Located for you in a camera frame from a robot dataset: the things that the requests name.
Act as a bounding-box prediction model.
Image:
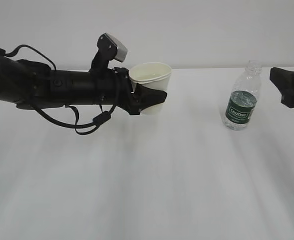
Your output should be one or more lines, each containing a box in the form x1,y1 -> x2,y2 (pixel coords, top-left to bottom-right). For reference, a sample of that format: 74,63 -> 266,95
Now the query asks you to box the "clear green-label water bottle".
224,60 -> 262,131

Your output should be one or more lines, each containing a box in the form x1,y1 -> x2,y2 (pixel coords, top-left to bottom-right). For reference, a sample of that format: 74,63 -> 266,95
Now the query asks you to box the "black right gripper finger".
269,67 -> 294,108

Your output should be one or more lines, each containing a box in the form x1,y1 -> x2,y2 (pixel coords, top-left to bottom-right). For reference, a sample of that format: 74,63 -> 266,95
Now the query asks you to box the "white paper cup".
129,62 -> 172,92

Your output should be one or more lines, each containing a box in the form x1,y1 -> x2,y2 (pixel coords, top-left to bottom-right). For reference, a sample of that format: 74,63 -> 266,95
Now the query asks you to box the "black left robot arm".
0,48 -> 167,115

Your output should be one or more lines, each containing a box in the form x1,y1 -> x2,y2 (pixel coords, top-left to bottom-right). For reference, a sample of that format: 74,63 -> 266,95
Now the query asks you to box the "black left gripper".
109,67 -> 167,116

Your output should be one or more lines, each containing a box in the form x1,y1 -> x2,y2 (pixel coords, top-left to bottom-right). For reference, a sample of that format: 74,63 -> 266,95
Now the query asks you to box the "black left camera cable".
4,44 -> 120,136

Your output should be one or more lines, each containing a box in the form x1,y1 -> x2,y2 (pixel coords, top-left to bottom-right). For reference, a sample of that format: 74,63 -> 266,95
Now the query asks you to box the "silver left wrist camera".
89,32 -> 128,74

